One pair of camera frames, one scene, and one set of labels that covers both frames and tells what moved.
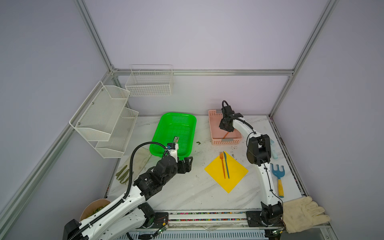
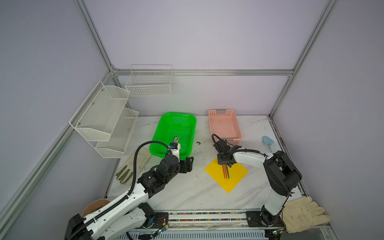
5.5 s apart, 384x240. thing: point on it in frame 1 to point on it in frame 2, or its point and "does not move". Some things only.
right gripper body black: x=223 y=126 to x=220 y=159
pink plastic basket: x=220 y=136 does not move
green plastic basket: x=174 y=128 does not move
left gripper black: x=187 y=165 does not move
